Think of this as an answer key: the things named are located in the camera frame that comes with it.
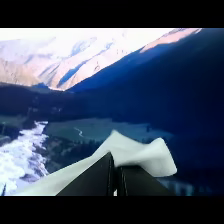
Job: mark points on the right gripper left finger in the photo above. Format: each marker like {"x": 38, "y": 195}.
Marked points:
{"x": 95, "y": 181}

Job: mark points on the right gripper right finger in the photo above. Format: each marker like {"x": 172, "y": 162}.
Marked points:
{"x": 140, "y": 184}

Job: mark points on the white shirt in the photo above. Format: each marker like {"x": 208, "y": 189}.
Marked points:
{"x": 133, "y": 151}

